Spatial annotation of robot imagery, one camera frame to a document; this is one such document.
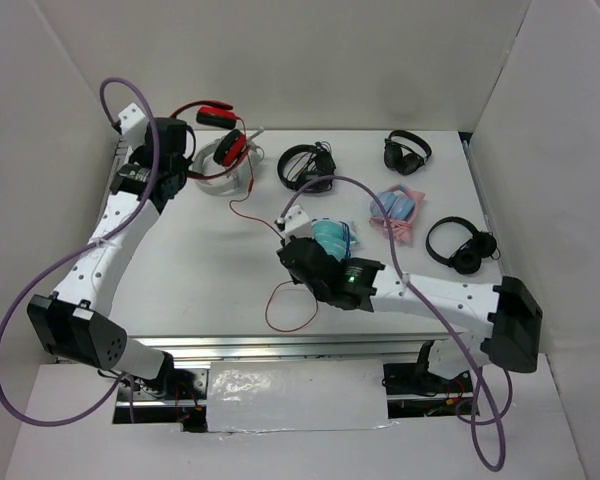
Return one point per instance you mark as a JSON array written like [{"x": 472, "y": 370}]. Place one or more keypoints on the white foil-edged panel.
[{"x": 310, "y": 395}]

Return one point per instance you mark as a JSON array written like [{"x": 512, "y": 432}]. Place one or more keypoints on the white grey headphones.
[{"x": 235, "y": 180}]

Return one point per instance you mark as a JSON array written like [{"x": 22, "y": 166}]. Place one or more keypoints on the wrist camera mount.
[
  {"x": 295, "y": 223},
  {"x": 133, "y": 126}
]

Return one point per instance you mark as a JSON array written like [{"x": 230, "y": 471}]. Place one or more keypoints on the teal white headphones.
[{"x": 339, "y": 239}]

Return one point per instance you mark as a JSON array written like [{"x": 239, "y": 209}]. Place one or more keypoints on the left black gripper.
[{"x": 137, "y": 154}]

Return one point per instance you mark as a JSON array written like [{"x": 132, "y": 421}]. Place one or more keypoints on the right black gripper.
[{"x": 294, "y": 278}]

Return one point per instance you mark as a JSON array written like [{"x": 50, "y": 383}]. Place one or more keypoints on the pink blue cat-ear headphones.
[{"x": 402, "y": 205}]

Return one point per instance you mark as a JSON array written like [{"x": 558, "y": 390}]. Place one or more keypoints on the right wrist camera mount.
[{"x": 295, "y": 223}]

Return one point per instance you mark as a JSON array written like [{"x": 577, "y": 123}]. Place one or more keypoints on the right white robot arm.
[{"x": 498, "y": 324}]

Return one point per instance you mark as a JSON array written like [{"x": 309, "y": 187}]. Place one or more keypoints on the black thin-band headphones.
[{"x": 467, "y": 258}]

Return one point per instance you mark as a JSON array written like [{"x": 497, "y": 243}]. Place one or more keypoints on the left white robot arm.
[{"x": 73, "y": 321}]

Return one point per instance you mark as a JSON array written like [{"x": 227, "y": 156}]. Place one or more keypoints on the black folded headphones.
[{"x": 400, "y": 157}]

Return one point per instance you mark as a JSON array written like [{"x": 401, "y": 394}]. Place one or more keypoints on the black wired headphones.
[{"x": 303, "y": 163}]

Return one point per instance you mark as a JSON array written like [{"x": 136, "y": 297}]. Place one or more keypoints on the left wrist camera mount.
[{"x": 133, "y": 126}]

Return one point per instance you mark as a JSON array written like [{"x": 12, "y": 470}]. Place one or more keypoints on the red black headphones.
[{"x": 233, "y": 147}]

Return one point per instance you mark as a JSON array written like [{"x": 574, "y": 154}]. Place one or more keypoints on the aluminium rail frame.
[{"x": 206, "y": 280}]

